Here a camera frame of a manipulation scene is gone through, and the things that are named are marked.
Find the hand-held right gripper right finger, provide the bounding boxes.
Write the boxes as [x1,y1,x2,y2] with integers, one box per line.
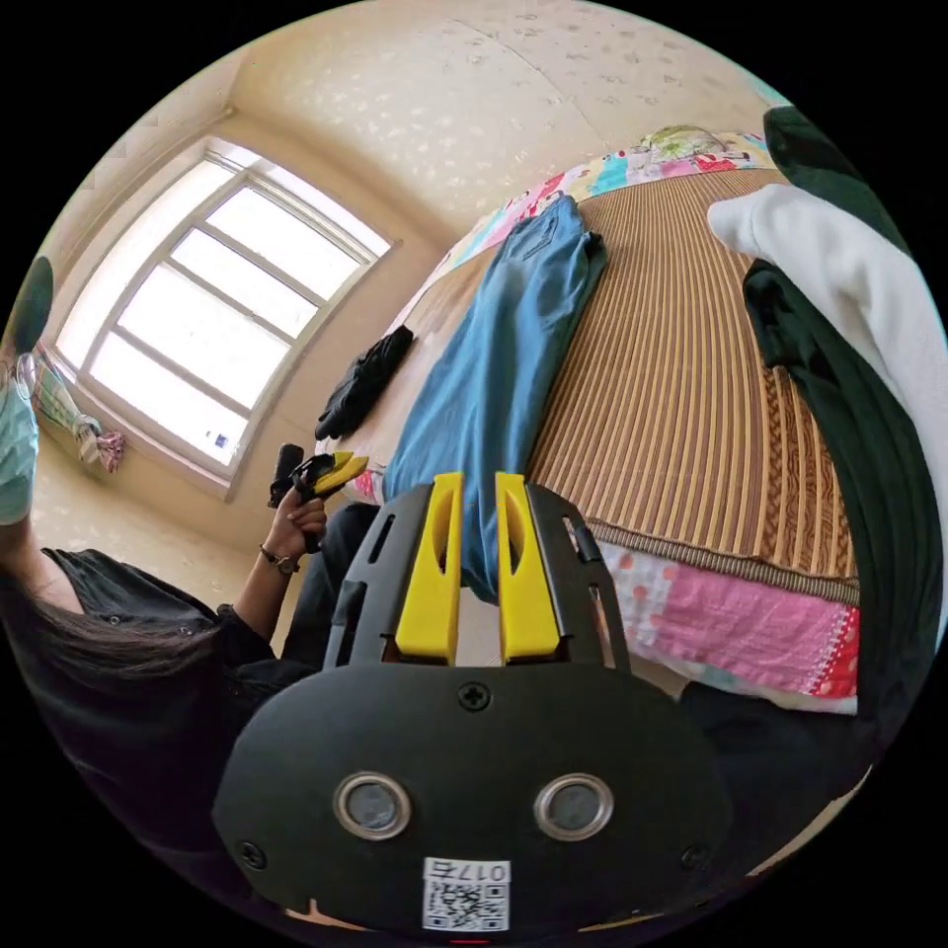
[494,471,561,665]

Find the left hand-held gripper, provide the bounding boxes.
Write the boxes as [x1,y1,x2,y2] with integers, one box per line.
[289,450,370,555]

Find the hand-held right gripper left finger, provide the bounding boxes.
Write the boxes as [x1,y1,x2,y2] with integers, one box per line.
[393,471,466,667]

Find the person's left forearm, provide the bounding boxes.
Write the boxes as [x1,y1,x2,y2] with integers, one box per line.
[248,542,303,620]

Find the blue jeans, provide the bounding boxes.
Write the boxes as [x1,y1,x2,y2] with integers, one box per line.
[382,194,611,602]

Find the person's left hand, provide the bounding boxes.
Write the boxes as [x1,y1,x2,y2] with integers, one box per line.
[272,490,329,558]

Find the black garment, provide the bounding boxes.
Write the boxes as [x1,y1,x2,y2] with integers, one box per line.
[313,325,416,444]

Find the window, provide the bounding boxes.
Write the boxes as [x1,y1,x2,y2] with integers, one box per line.
[54,135,406,507]

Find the bed with woven mat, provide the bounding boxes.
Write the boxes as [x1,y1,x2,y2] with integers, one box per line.
[313,125,865,717]

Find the person's body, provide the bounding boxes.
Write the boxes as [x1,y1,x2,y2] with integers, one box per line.
[0,255,879,923]

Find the plaid curtain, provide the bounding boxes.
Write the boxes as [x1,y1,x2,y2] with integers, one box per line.
[31,339,128,475]

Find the pile of clothes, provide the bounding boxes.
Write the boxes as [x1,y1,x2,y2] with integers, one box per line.
[706,106,943,742]

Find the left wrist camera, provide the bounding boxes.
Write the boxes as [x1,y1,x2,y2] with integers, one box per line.
[268,442,306,510]

